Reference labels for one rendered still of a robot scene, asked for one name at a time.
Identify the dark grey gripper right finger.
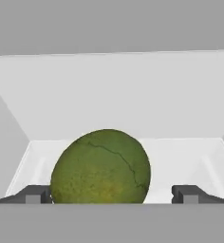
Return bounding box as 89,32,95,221
171,185,224,205

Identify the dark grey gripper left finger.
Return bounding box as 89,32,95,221
0,185,53,205

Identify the green lime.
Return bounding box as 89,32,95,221
49,128,152,205

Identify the white tupperware container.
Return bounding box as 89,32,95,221
0,49,224,203

